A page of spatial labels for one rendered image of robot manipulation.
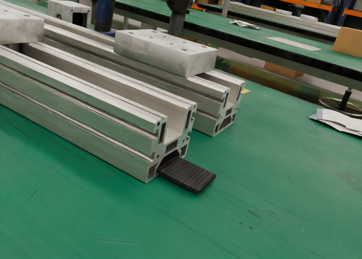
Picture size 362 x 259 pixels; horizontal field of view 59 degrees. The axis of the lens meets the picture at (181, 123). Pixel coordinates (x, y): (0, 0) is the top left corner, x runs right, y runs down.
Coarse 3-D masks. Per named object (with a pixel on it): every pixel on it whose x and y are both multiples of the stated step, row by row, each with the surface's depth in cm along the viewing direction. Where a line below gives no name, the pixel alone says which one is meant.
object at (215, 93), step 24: (0, 0) 88; (48, 24) 78; (72, 24) 76; (72, 48) 66; (96, 48) 63; (120, 72) 61; (144, 72) 59; (168, 72) 56; (216, 72) 61; (192, 96) 54; (216, 96) 52; (240, 96) 60; (216, 120) 53
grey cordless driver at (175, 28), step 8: (168, 0) 74; (176, 0) 74; (184, 0) 74; (192, 0) 77; (176, 8) 75; (184, 8) 75; (176, 16) 78; (184, 16) 81; (176, 24) 79; (168, 32) 80; (176, 32) 80
